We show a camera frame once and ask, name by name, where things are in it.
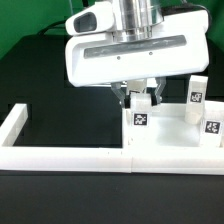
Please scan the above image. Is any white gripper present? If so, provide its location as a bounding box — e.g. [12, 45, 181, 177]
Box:
[65, 10, 209, 108]

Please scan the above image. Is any white U-shaped fence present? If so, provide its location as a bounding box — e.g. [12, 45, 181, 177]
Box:
[0, 104, 224, 175]

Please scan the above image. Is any black cable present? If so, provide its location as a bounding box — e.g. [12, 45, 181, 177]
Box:
[37, 19, 73, 36]

